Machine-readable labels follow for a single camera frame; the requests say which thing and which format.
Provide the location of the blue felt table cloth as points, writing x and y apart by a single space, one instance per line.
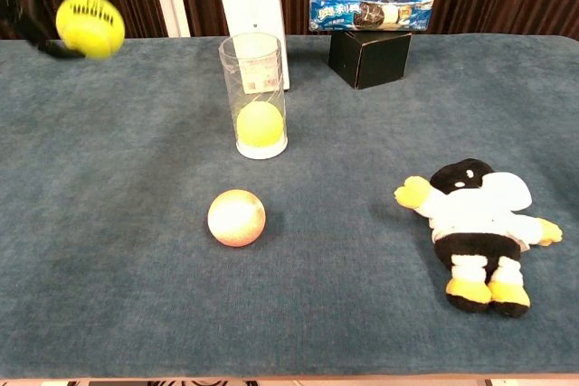
135 268

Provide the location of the clear cup with ball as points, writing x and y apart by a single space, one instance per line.
253 65

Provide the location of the pale orange ball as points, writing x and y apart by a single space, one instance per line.
236 218

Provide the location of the plain yellow tennis ball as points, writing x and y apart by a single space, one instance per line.
259 125

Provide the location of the black white penguin plush toy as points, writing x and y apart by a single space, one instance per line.
475 223

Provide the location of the yellow tennis ball black print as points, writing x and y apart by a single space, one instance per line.
90 26

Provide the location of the blue Oreo cookie pack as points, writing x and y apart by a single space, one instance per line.
344 11

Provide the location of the small black cardboard box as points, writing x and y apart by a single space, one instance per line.
368 58

